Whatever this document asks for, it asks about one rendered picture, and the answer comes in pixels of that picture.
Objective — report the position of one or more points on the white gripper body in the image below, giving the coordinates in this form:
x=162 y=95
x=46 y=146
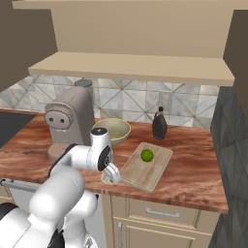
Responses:
x=113 y=173

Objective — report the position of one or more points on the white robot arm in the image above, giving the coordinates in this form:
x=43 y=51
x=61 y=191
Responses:
x=58 y=193

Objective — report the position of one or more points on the pale garlic bulb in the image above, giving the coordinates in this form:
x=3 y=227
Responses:
x=105 y=177

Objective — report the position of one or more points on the wooden cutting board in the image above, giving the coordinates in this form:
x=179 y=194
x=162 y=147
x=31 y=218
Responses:
x=147 y=171

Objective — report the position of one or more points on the green lime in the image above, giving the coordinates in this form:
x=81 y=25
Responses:
x=147 y=155

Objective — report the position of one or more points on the pale green bowl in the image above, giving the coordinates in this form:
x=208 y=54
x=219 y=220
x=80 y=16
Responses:
x=117 y=128

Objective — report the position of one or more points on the dark brown condiment bottle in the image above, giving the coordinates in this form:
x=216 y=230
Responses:
x=159 y=126

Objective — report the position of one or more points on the beige base cabinet door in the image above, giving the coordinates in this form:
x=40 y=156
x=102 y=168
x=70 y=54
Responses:
x=155 y=237

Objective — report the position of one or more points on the brown cabinet door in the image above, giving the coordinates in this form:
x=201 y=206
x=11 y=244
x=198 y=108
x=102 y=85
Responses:
x=238 y=51
x=22 y=42

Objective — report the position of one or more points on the beige drawer front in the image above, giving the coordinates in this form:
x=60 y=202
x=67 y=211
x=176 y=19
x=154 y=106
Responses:
x=161 y=213

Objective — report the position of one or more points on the beige coffee machine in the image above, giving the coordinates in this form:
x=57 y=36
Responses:
x=72 y=113

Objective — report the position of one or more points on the black hob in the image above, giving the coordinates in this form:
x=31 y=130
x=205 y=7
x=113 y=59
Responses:
x=13 y=127

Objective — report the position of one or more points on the white wall outlet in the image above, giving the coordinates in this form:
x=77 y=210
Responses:
x=165 y=100

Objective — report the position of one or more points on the beige wall cabinet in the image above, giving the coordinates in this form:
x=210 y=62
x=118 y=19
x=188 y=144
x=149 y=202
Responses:
x=135 y=35

